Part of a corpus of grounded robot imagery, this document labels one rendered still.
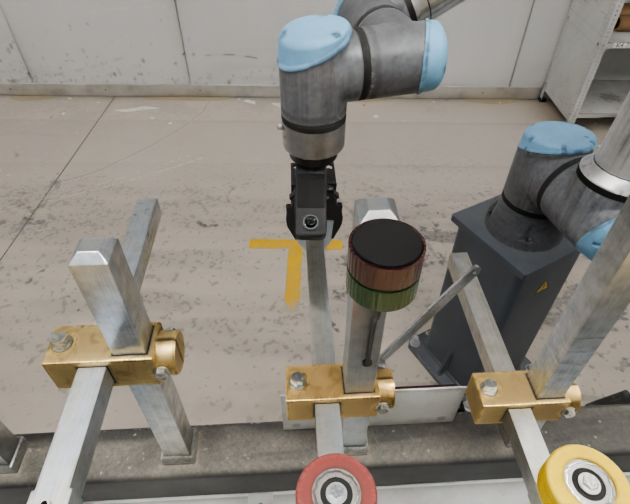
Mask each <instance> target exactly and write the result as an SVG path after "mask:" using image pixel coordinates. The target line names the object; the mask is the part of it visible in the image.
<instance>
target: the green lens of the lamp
mask: <svg viewBox="0 0 630 504"><path fill-rule="evenodd" d="M419 280H420V277H419V278H418V280H417V281H416V282H415V283H414V284H412V285H411V286H409V287H407V288H405V289H402V290H398V291H393V292H382V291H377V290H373V289H370V288H367V287H366V286H364V285H362V284H361V283H359V282H358V281H357V280H356V279H355V278H354V277H353V276H352V275H351V273H350V271H349V269H348V266H347V269H346V289H347V291H348V293H349V295H350V297H351V298H352V299H353V300H354V301H355V302H356V303H358V304H359V305H361V306H363V307H365V308H367V309H370V310H373V311H378V312H392V311H397V310H400V309H402V308H404V307H406V306H408V305H409V304H410V303H411V302H412V301H413V300H414V298H415V296H416V294H417V289H418V285H419Z"/></svg>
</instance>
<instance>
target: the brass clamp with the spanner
mask: <svg viewBox="0 0 630 504"><path fill-rule="evenodd" d="M298 371H299V372H300V373H302V374H303V375H304V377H305V379H306V385H305V387H304V388H302V389H300V390H294V389H292V388H291V387H290V385H289V380H290V378H291V375H292V373H295V372H298ZM285 378H286V410H287V419H288V420H309V419H315V404H334V403H339V406H340V416H341V418H349V417H369V416H377V414H378V412H379V413H380V414H386V413H387V412H389V411H390V410H389V409H393V407H394V405H395V385H394V380H393V374H392V372H391V370H390V369H389V368H387V369H377V374H376V380H375V386H374V391H373V392H352V393H345V386H344V377H343V364H323V365H301V366H286V368H285Z"/></svg>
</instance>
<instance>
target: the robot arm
mask: <svg viewBox="0 0 630 504"><path fill-rule="evenodd" d="M464 1H465V0H338V1H337V3H336V5H335V9H334V13H333V15H330V14H325V15H320V16H319V15H309V16H305V17H301V18H298V19H295V20H293V21H291V22H290V23H288V24H287V25H285V26H284V27H283V28H282V30H281V31H280V33H279V36H278V55H277V66H278V68H279V86H280V104H281V122H282V123H278V124H277V129H278V130H282V139H283V146H284V148H285V150H286V151H287V152H288V153H289V155H290V158H291V160H292V161H293V162H295V163H291V192H292V193H290V194H289V199H290V200H291V204H286V210H287V211H286V224H287V227H288V229H289V230H290V232H291V234H292V235H293V237H294V238H295V240H297V242H298V243H299V245H300V246H301V247H302V248H303V249H304V250H305V251H306V241H312V240H323V241H324V249H325V248H326V247H327V246H328V245H329V243H330V242H331V240H332V239H333V238H334V237H335V235H336V233H337V232H338V230H339V228H340V227H341V224H342V220H343V216H342V208H343V205H342V202H337V199H338V198H339V193H338V192H337V191H336V187H337V183H336V176H335V168H334V162H333V161H334V160H335V159H336V158H337V154H338V153H340V152H341V150H342V149H343V148H344V145H345V131H346V111H347V102H353V101H360V100H368V99H376V98H384V97H392V96H400V95H407V94H415V93H416V95H419V94H420V93H422V92H428V91H432V90H434V89H436V88H437V87H438V86H439V85H440V83H441V82H442V80H443V77H444V75H445V71H446V65H447V59H448V43H447V37H446V33H445V30H444V27H443V26H442V24H441V23H440V22H439V21H437V20H434V19H435V18H437V17H439V16H440V15H442V14H444V13H445V12H447V11H449V10H450V9H452V8H454V7H455V6H457V5H459V4H460V3H462V2H464ZM596 147H597V137H596V136H595V134H594V133H593V132H591V131H590V130H587V129H586V128H585V127H582V126H579V125H576V124H573V123H568V122H561V121H544V122H538V123H535V124H532V125H530V126H529V127H527V128H526V129H525V131H524V132H523V135H522V137H521V139H520V141H519V142H518V147H517V150H516V153H515V155H514V158H513V161H512V164H511V167H510V170H509V173H508V176H507V179H506V182H505V185H504V188H503V191H502V193H501V194H500V196H499V197H498V198H497V199H496V200H495V201H494V202H493V203H492V204H491V205H490V207H489V208H488V210H487V213H486V216H485V224H486V227H487V229H488V231H489V232H490V233H491V234H492V235H493V236H494V237H495V238H496V239H497V240H499V241H500V242H502V243H503V244H505V245H507V246H509V247H512V248H515V249H518V250H522V251H528V252H543V251H548V250H551V249H553V248H555V247H557V246H558V245H559V244H560V243H561V241H562V239H563V237H564V236H565V237H566V238H567V239H568V240H569V241H570V242H571V243H572V244H573V245H574V246H575V248H576V250H578V251H579V252H581V253H582V254H583V255H585V256H586V257H587V258H588V259H589V260H591V261H592V260H593V258H594V256H595V255H596V253H597V251H598V249H599V248H600V246H601V244H602V242H603V240H604V239H605V237H606V235H607V233H608V232H609V230H610V228H611V226H612V225H613V223H614V221H615V219H616V218H617V216H618V214H619V212H620V211H621V209H622V207H623V205H624V203H625V202H626V200H627V198H628V196H629V195H630V91H629V93H628V95H627V97H626V99H625V101H624V102H623V104H622V106H621V108H620V110H619V112H618V114H617V116H616V118H615V120H614V121H613V123H612V125H611V127H610V129H609V131H608V133H607V135H606V137H605V139H604V140H603V142H602V144H601V146H600V148H599V150H598V152H595V153H593V152H594V150H595V149H596ZM328 165H329V166H331V167H332V169H331V168H327V166H328ZM295 166H296V167H295ZM294 167H295V168H294Z"/></svg>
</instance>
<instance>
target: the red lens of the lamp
mask: <svg viewBox="0 0 630 504"><path fill-rule="evenodd" d="M375 220H393V221H398V222H401V223H403V224H406V225H407V226H409V227H411V228H412V229H414V230H415V231H416V232H417V234H419V236H420V237H421V238H422V241H423V243H422V245H424V247H423V248H424V249H423V251H422V252H423V253H422V254H421V255H420V256H421V257H420V258H419V259H418V260H417V261H414V262H415V263H414V262H413V263H412V264H411V265H409V266H407V267H404V268H401V267H400V268H395V269H394V268H389V269H387V268H383V267H382V268H381V267H377V266H376V267H375V266H372V265H369V263H366V262H364V260H362V258H361V259H360V257H359V256H358V255H357V253H355V250H354V248H353V245H351V244H352V243H351V241H352V236H354V234H355V232H356V231H357V229H358V227H360V226H362V225H364V224H365V223H368V222H371V221H375ZM425 254H426V242H425V239H424V237H423V236H422V234H421V233H420V232H419V231H418V230H417V229H415V228H414V227H413V226H411V225H409V224H407V223H405V222H402V221H399V220H395V219H388V218H379V219H372V220H368V221H365V222H363V223H361V224H359V225H358V226H356V227H355V228H354V229H353V230H352V232H351V233H350V236H349V240H348V254H347V266H348V269H349V271H350V273H351V275H352V276H353V277H354V278H355V279H356V280H357V281H358V282H360V283H361V284H363V285H365V286H367V287H369V288H372V289H375V290H380V291H397V290H401V289H404V288H407V287H409V286H411V285H412V284H414V283H415V282H416V281H417V280H418V278H419V277H420V275H421V272H422V267H423V263H424V258H425Z"/></svg>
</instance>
